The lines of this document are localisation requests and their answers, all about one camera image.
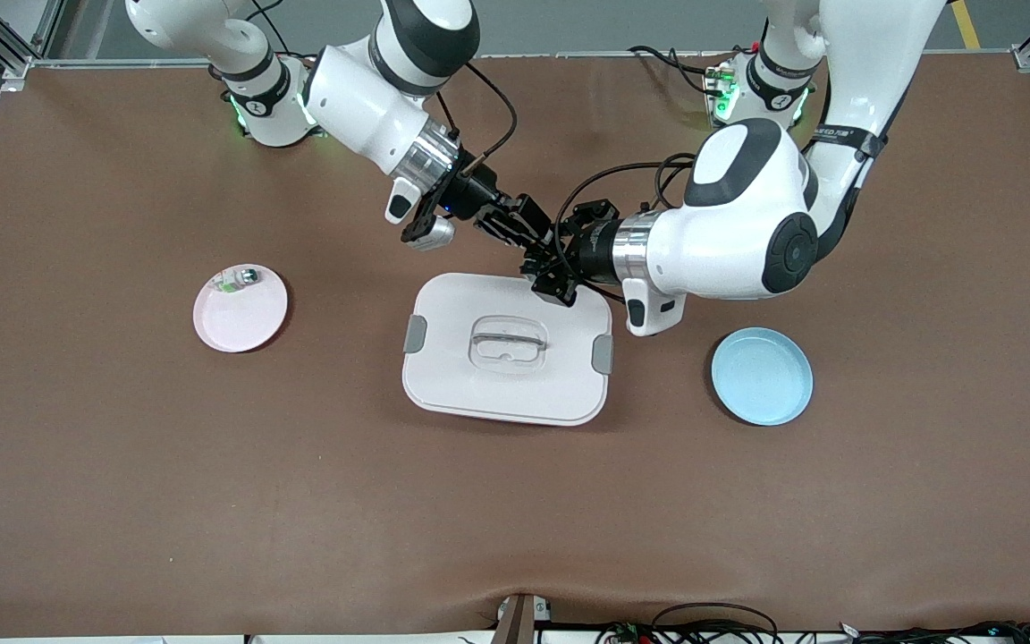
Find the black base cable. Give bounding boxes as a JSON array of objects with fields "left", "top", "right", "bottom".
[
  {"left": 627, "top": 40, "right": 762, "bottom": 97},
  {"left": 247, "top": 0, "right": 312, "bottom": 62}
]

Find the right arm loose cable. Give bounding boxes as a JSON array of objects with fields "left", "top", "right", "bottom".
[{"left": 430, "top": 61, "right": 519, "bottom": 180}]

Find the black left base cable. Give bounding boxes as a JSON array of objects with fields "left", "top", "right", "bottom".
[{"left": 627, "top": 40, "right": 762, "bottom": 97}]

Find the black looped cable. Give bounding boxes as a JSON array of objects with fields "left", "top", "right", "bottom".
[{"left": 649, "top": 601, "right": 781, "bottom": 644}]

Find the light blue round plate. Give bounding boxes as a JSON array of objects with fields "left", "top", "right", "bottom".
[{"left": 711, "top": 326, "right": 815, "bottom": 428}]

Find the tangled black cable bundle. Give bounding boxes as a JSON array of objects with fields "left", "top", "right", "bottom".
[{"left": 837, "top": 619, "right": 1030, "bottom": 644}]

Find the arm loose cable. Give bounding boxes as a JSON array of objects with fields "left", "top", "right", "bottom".
[
  {"left": 553, "top": 154, "right": 699, "bottom": 235},
  {"left": 430, "top": 61, "right": 519, "bottom": 180}
]

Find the coloured wire cluster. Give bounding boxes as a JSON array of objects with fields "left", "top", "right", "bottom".
[{"left": 595, "top": 621, "right": 659, "bottom": 644}]

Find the black right base cable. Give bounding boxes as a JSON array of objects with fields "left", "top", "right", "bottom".
[{"left": 247, "top": 0, "right": 312, "bottom": 62}]

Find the pink round plate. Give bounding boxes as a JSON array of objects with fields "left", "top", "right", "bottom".
[{"left": 192, "top": 263, "right": 290, "bottom": 354}]

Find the green push-button switch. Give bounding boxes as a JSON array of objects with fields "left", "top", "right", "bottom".
[{"left": 214, "top": 266, "right": 263, "bottom": 296}]

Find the left arm loose cable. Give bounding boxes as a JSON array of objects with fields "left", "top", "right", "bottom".
[{"left": 553, "top": 154, "right": 699, "bottom": 235}]

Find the brown camera mount post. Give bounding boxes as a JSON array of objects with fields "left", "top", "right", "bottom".
[{"left": 493, "top": 592, "right": 553, "bottom": 644}]

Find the brown table cover mat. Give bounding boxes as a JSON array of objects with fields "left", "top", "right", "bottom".
[{"left": 0, "top": 49, "right": 1030, "bottom": 640}]

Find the white lidded rectangular container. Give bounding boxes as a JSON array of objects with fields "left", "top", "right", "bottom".
[{"left": 401, "top": 272, "right": 614, "bottom": 428}]

